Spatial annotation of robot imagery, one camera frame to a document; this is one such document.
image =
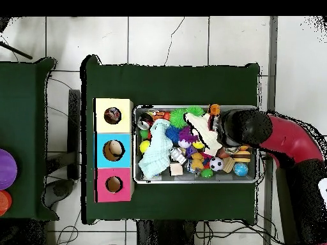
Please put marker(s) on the brown plush toy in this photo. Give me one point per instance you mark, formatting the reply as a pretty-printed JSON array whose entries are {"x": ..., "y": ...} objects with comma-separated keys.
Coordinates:
[{"x": 197, "y": 160}]

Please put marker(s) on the purple spiky toy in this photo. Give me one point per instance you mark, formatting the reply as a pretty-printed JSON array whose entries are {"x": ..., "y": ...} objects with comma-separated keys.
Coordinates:
[{"x": 187, "y": 135}]

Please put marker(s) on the silver mesh bin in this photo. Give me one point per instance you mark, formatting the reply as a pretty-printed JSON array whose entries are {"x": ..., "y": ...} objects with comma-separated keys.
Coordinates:
[{"x": 163, "y": 177}]

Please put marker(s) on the orange ribbed disc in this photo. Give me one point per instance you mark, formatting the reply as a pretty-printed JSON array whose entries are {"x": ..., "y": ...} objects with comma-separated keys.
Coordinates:
[{"x": 4, "y": 203}]

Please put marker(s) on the purple bowl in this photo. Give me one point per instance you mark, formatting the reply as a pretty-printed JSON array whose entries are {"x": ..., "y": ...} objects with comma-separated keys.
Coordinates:
[{"x": 6, "y": 168}]

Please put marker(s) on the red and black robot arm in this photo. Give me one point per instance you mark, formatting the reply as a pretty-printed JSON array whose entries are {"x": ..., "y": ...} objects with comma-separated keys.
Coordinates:
[{"x": 288, "y": 137}]

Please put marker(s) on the orange plastic building block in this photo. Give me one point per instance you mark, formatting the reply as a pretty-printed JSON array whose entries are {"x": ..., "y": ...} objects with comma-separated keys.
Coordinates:
[{"x": 214, "y": 109}]

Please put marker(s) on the silver toy camera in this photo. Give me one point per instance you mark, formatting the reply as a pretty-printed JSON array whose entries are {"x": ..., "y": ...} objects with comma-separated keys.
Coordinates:
[{"x": 178, "y": 155}]

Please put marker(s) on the dark green table cloth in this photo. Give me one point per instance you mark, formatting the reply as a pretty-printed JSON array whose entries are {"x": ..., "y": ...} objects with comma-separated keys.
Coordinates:
[
  {"x": 20, "y": 114},
  {"x": 166, "y": 84}
]

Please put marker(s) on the large green spiky ball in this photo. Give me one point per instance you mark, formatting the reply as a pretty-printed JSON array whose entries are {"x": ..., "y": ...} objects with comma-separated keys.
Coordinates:
[{"x": 195, "y": 110}]

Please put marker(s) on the small soccer ball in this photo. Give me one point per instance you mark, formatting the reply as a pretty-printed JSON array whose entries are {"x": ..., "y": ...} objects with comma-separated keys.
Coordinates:
[{"x": 217, "y": 164}]

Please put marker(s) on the light blue knitted cloth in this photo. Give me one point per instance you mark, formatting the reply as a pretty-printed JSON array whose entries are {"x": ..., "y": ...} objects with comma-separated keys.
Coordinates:
[{"x": 157, "y": 150}]

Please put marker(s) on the white cloth with coloured dots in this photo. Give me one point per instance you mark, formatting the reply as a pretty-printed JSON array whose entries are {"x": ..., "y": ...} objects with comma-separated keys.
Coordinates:
[{"x": 112, "y": 115}]

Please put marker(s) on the black rod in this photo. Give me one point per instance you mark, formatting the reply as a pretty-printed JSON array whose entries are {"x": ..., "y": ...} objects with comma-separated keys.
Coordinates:
[{"x": 23, "y": 53}]

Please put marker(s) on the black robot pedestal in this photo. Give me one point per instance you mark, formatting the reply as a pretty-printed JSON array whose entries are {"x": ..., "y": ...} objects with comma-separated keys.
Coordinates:
[{"x": 166, "y": 234}]

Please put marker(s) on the yellow ball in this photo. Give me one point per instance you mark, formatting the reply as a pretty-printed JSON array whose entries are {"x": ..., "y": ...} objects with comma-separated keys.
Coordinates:
[{"x": 144, "y": 146}]

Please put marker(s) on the wooden box with three holes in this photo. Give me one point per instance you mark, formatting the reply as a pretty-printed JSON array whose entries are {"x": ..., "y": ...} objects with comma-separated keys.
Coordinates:
[{"x": 125, "y": 178}]

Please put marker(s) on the cream knitted cloth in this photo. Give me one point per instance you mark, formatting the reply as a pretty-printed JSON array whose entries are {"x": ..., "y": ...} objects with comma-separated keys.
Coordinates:
[{"x": 204, "y": 130}]

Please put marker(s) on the black stand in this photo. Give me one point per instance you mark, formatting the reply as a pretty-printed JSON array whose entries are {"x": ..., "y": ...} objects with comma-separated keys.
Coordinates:
[{"x": 74, "y": 127}]

